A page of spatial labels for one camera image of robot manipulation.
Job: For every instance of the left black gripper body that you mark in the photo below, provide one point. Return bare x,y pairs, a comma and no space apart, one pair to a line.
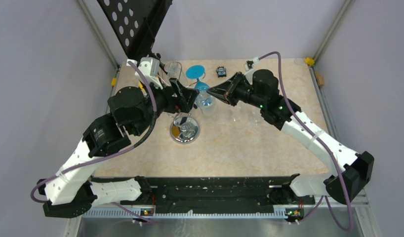
164,102

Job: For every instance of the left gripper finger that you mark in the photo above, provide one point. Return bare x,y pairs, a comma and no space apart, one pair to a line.
182,93
188,107

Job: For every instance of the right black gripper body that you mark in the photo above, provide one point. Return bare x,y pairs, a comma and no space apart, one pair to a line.
243,92

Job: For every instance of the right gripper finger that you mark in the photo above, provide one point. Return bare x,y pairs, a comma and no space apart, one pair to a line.
230,84
219,94

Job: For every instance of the clear smooth wine glass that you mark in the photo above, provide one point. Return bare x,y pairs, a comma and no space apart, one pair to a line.
236,113

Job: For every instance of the clear wine glass front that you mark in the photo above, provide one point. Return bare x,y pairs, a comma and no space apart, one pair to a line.
255,117

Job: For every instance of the clear patterned short glass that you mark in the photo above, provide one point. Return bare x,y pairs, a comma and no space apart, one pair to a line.
206,103

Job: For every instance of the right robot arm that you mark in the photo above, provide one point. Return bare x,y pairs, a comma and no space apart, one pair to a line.
349,171

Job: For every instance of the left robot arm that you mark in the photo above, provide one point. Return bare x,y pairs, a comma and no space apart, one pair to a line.
73,191

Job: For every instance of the blue wine glass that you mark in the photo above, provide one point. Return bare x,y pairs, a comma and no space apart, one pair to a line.
196,74

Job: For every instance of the yellow wine glass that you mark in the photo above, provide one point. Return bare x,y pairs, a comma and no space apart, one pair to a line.
141,87

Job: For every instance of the chrome wine glass rack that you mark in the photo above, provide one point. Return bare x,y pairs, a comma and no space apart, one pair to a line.
184,128

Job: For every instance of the small black blue toy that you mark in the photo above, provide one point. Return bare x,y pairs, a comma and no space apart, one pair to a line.
221,72

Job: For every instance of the clear patterned glass at back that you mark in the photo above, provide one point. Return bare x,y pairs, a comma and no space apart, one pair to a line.
173,70

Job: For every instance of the yellow corner clamp left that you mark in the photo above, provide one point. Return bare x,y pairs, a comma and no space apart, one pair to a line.
113,82

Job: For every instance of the yellow corner clamp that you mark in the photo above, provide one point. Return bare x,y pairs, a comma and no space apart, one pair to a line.
113,82
309,61

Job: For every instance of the yellow corner clamp right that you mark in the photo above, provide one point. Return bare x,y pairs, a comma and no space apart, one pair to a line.
309,61

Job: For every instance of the black perforated music stand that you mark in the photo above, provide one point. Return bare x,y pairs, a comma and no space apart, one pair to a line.
136,24

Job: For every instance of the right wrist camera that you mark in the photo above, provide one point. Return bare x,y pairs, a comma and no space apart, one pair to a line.
249,66

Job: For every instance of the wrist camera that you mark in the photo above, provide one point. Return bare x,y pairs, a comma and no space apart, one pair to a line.
149,67
249,66

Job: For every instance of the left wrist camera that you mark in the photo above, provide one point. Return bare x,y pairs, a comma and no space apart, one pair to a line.
149,67

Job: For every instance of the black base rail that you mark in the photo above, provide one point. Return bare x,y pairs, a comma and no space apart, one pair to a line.
219,195

